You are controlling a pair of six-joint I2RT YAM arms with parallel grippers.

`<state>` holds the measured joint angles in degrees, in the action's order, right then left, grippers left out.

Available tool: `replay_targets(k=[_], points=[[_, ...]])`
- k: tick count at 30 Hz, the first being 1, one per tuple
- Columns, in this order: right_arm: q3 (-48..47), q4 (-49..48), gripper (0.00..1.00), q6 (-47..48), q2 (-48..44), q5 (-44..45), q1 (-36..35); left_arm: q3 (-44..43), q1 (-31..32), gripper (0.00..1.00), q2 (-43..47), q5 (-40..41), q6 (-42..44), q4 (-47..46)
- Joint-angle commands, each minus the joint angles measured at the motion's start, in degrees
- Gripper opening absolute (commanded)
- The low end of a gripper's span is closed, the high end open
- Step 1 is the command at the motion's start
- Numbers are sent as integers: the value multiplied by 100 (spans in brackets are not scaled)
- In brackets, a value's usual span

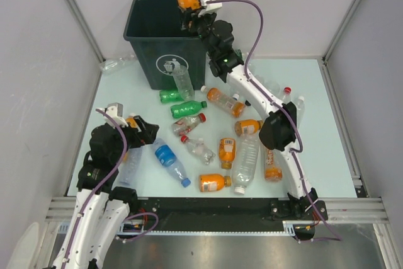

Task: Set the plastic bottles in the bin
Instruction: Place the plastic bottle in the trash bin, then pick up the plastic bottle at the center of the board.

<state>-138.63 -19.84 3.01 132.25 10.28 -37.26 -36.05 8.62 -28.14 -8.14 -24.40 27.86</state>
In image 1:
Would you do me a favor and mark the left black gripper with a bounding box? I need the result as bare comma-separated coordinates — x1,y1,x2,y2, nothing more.
110,115,159,162

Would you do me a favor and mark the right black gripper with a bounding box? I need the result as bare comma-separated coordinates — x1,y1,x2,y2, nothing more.
179,1,217,57

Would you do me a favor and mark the yellow navy milk tea bottle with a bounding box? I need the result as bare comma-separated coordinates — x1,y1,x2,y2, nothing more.
125,114,140,130

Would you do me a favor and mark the orange juice bottle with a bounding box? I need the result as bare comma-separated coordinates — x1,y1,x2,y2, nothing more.
234,119,264,137
199,174,232,193
177,0,201,11

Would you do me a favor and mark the clear bottle blue cap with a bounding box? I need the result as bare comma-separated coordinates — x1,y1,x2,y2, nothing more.
118,147,143,186

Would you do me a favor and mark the red cap clear crushed bottle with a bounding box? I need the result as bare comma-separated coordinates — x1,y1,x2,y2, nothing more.
180,135,215,165

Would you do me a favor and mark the orange juice bottle front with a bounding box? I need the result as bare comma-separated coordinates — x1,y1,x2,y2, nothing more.
199,174,232,193

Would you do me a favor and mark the orange juice bottle barcode up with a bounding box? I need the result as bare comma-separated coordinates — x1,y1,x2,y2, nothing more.
219,138,236,169

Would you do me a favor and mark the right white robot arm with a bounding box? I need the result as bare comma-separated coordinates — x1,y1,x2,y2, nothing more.
180,8,326,220

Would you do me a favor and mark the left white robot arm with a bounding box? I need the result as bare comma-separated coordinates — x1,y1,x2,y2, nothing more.
52,115,159,268

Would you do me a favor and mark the dark green plastic bin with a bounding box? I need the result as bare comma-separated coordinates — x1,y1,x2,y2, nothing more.
123,0,207,90

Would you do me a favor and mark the green bottle near bin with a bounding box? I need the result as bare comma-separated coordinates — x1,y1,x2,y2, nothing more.
159,89,183,104

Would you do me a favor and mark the blue label water bottle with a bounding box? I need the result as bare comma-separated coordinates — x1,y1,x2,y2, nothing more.
152,138,191,188

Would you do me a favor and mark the green bottle with cap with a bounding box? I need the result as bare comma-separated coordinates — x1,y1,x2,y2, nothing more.
170,100,207,118

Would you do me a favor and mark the green label clear bottle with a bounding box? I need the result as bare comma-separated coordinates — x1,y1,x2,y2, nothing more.
234,49,245,60

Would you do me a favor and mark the crushed clear bottle far left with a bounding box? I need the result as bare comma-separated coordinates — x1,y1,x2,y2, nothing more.
99,54,137,74

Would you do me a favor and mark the clear bottle white cap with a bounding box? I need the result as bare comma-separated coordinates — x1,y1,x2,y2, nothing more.
232,93,240,101

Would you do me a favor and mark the orange tea bottle white cap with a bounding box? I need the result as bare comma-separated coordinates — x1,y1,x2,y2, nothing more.
200,86,245,118

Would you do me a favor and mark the large clear bottle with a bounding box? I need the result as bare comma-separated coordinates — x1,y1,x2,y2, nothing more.
231,134,259,195

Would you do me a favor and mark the clear cup silver base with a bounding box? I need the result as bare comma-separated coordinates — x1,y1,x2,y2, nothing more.
262,80,280,96

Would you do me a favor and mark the red label water bottle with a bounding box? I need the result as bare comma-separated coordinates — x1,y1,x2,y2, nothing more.
278,86,292,106

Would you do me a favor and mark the orange jasmine tea bottle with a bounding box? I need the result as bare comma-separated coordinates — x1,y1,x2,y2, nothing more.
264,148,283,182

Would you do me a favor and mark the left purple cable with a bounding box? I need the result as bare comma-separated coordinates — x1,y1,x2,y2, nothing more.
59,108,158,269

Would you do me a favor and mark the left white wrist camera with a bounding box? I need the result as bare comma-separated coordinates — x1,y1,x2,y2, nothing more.
96,103,128,127

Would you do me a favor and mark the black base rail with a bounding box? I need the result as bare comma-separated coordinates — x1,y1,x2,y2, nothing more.
123,197,328,232

